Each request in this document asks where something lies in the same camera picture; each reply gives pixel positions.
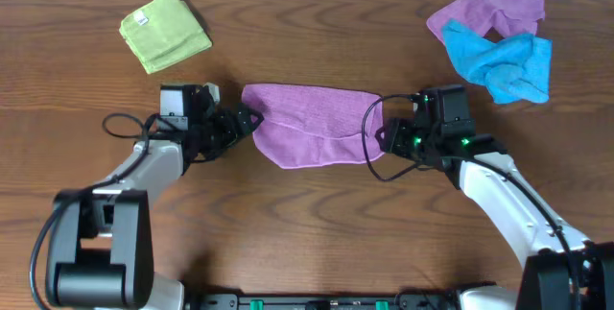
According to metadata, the purple microfiber cloth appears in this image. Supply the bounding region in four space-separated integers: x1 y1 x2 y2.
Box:
242 83 384 169

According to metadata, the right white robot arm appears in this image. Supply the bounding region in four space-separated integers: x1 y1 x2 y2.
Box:
375 118 613 310

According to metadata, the folded green cloth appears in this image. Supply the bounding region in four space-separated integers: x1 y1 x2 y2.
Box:
119 0 212 74

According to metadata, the crumpled blue cloth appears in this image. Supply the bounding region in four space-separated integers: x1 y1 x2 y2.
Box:
441 19 553 105

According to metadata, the purple cloth at back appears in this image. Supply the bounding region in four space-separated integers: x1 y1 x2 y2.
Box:
426 0 546 42

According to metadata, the right black cable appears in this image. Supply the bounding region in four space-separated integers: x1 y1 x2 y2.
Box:
360 92 584 310

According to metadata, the black cable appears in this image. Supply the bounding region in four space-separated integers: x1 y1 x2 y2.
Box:
360 92 584 310
29 111 167 310

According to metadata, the left black cable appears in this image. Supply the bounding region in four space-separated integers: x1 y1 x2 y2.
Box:
29 111 167 310

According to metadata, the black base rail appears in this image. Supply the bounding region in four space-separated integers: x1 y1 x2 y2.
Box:
183 293 461 310

